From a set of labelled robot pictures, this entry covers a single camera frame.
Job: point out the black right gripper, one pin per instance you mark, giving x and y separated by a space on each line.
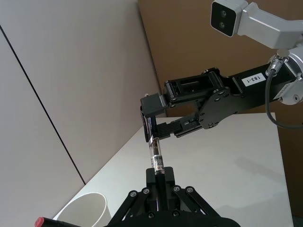
246 94

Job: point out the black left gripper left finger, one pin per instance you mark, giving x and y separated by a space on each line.
151 196

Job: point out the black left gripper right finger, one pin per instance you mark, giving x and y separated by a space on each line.
169 189

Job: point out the clear pen with black cap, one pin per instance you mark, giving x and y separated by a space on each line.
157 160

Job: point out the white paper cup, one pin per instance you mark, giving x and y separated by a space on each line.
78 210

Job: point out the black marker with red cap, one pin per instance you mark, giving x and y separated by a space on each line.
55 222

